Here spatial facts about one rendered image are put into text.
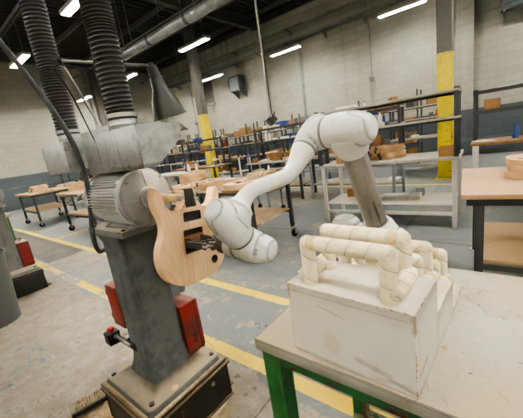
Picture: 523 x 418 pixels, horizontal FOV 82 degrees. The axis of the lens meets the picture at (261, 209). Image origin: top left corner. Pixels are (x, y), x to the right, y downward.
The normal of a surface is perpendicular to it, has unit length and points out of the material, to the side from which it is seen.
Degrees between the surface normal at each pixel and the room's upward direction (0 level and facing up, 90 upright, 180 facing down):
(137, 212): 95
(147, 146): 90
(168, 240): 89
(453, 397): 0
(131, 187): 85
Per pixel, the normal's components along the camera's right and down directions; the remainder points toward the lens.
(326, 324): -0.65, 0.26
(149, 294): 0.78, 0.03
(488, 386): -0.15, -0.96
